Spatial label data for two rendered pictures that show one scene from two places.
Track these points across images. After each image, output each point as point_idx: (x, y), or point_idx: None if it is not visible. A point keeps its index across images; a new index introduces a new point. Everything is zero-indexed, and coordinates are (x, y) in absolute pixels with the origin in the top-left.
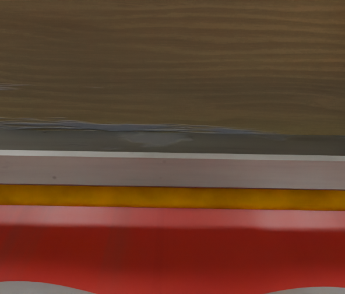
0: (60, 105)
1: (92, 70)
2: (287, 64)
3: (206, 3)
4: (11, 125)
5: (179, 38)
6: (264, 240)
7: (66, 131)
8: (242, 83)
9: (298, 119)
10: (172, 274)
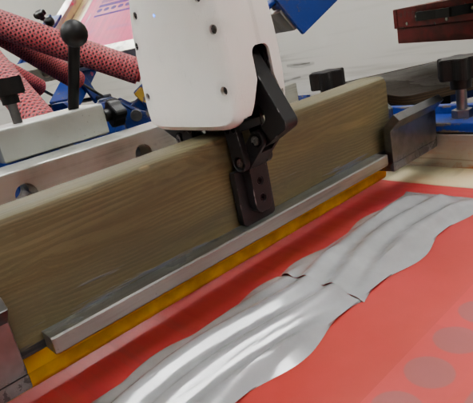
0: (137, 267)
1: (146, 245)
2: (208, 212)
3: (177, 203)
4: (120, 287)
5: (172, 219)
6: (224, 289)
7: (142, 277)
8: (196, 225)
9: (218, 230)
10: (206, 316)
